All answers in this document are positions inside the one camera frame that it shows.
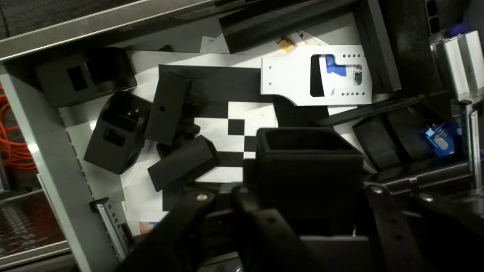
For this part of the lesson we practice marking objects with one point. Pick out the black rectangular plastic box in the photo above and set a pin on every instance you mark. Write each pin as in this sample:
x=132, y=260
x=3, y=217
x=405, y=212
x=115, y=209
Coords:
x=310, y=176

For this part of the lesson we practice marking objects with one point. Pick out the open grey metal drawer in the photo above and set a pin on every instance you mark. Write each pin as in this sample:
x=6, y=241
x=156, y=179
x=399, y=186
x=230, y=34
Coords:
x=421, y=132

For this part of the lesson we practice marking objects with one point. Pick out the white perforated metal bracket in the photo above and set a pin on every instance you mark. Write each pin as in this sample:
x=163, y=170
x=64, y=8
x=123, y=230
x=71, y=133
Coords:
x=319, y=76

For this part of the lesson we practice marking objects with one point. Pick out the black and white marker board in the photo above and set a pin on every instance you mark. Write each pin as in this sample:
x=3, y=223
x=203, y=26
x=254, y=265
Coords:
x=218, y=103

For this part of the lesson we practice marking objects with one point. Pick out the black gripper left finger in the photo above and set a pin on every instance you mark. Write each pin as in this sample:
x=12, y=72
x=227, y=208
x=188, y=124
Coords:
x=209, y=226

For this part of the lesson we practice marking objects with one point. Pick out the black plastic housing part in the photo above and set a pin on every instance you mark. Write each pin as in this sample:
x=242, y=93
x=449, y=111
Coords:
x=120, y=133

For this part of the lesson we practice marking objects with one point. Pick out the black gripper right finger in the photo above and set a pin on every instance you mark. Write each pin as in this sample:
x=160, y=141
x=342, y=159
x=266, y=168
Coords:
x=428, y=233

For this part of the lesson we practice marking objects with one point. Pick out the black plastic piece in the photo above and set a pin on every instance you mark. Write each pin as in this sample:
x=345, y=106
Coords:
x=183, y=165

